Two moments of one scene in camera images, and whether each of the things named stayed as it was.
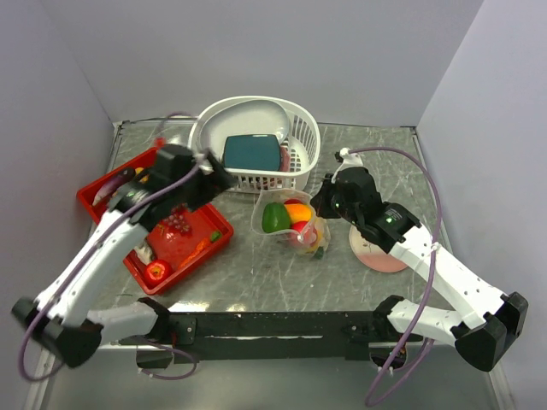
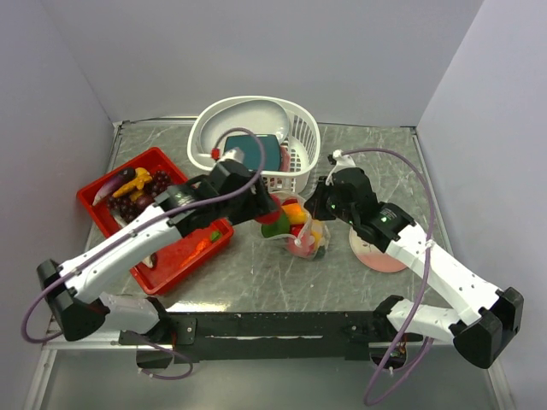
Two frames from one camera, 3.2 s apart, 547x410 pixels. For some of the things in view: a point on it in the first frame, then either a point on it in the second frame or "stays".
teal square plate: [252, 152] stays
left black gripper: [215, 182] to [258, 203]
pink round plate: [370, 255] stays
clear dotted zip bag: [286, 217] stays
